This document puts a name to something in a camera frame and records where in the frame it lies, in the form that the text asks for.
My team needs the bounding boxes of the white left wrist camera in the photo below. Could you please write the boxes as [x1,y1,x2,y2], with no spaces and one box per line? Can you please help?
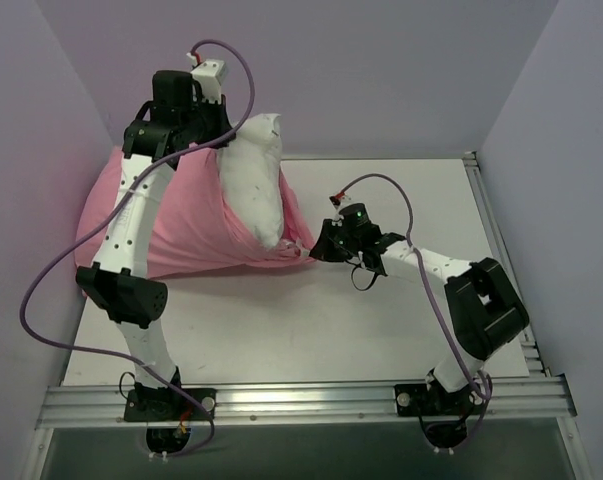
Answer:
[191,58,228,103]

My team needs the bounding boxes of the aluminium front rail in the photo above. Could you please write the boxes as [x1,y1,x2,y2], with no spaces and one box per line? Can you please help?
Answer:
[37,376,576,429]

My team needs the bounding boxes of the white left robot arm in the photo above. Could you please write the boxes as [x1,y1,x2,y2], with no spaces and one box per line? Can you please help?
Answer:
[76,60,232,419]

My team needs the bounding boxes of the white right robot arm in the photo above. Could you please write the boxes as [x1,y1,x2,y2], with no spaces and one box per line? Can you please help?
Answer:
[310,218,530,413]

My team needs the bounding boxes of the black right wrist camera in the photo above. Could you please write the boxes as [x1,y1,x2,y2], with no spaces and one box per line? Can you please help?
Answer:
[329,192,372,234]

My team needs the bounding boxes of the aluminium right side rail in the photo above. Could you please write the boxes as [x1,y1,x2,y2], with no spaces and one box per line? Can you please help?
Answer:
[462,152,552,377]

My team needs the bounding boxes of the pink floral pillowcase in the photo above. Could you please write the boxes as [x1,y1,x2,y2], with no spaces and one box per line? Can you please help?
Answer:
[73,144,312,301]

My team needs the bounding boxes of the white pillow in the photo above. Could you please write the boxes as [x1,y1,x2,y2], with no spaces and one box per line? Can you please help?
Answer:
[216,113,284,250]

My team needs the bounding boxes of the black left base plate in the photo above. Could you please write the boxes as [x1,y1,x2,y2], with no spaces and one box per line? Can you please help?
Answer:
[123,384,217,423]

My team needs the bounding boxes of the aluminium rail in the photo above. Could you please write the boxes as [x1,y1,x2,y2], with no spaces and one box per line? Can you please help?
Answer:
[37,376,576,429]
[462,152,552,377]

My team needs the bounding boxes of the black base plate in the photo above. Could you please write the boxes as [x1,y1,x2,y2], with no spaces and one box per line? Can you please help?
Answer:
[123,384,217,423]
[394,381,483,417]

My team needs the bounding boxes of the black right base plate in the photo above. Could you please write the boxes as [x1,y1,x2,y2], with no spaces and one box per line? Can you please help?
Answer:
[394,381,483,417]

